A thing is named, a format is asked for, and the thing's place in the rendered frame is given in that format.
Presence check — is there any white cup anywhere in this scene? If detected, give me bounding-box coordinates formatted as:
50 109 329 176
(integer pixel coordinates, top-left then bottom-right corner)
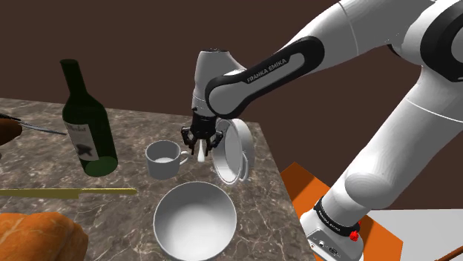
145 139 191 181

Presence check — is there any silver knife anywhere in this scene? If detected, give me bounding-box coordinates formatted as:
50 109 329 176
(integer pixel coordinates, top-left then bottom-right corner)
0 113 68 136

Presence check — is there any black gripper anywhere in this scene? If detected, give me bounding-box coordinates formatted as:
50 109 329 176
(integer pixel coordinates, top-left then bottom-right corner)
180 113 224 157

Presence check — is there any orange robot stand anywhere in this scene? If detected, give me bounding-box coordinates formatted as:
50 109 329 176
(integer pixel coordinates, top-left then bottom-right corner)
280 161 404 261

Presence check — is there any yellow knife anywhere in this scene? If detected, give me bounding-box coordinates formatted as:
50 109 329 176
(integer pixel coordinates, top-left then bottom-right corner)
0 187 139 199

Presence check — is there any green wine bottle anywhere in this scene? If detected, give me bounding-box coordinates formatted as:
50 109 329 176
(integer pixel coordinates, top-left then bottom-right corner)
59 58 119 178

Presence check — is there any white bowl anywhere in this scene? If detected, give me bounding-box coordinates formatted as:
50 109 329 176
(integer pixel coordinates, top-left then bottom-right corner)
152 181 238 261

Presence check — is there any white round pot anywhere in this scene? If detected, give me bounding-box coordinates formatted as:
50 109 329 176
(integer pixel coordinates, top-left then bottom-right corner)
211 117 255 185

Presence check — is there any orange bread loaf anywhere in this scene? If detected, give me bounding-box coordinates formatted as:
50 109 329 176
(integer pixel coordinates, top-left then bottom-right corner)
0 211 90 261

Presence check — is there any brown round object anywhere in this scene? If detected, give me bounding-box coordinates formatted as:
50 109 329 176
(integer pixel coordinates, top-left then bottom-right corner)
0 118 24 146

